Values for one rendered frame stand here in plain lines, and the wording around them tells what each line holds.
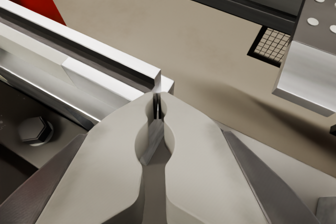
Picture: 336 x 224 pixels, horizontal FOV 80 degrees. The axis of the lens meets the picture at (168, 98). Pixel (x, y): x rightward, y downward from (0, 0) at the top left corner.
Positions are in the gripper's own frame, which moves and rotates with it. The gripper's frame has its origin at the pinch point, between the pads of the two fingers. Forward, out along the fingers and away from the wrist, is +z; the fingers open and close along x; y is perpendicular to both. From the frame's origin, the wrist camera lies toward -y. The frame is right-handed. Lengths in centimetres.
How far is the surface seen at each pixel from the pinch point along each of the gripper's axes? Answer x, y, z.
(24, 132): -13.0, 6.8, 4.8
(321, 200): 16.3, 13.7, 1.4
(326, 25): 12.6, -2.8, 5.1
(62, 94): -7.6, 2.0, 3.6
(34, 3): -72, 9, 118
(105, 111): -4.0, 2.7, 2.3
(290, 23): 18.8, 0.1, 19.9
